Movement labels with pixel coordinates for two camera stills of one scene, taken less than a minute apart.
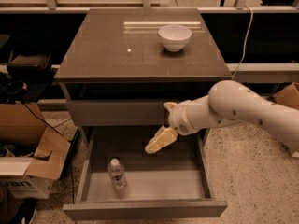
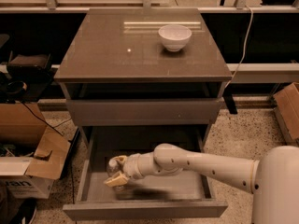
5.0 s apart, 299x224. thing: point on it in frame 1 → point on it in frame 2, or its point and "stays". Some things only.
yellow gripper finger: (170, 105) → (121, 159)
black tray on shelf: (28, 64) stays
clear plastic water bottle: (116, 171) stays
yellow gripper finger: (163, 137) → (118, 179)
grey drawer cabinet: (117, 77) stays
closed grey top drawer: (119, 112) stays
